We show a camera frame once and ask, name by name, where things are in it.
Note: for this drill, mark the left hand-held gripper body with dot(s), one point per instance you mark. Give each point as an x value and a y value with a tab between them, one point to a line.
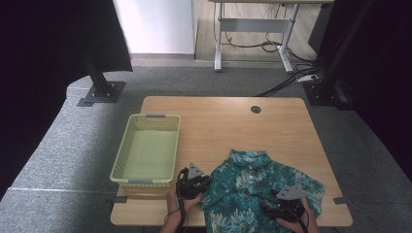
188	187

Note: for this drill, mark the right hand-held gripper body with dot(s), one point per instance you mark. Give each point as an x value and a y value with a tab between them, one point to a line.
291	207

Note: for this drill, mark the teal floral shirt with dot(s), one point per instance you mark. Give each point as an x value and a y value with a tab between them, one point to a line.
246	181

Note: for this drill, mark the pale green plastic basket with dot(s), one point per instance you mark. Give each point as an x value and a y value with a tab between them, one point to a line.
149	149

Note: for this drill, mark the person's left hand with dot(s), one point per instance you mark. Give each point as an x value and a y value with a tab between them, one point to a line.
171	204

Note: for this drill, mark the person's right hand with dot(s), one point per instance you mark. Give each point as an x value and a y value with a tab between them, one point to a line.
312	223

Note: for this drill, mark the grey tape piece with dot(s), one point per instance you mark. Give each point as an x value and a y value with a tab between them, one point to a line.
119	199
340	200

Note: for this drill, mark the black metal stand with base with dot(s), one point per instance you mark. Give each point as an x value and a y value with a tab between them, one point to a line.
327	90
102	89

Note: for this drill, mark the white power strip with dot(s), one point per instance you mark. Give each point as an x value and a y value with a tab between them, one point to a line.
307	78

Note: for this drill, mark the white panel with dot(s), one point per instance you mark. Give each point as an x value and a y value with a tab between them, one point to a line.
155	26

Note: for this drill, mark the white-legged desk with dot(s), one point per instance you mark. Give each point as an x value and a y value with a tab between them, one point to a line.
254	25

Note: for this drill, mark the dark curtain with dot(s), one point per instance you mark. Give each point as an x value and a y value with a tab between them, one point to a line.
388	64

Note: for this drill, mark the black curtain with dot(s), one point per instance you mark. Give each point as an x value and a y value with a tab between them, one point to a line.
48	48

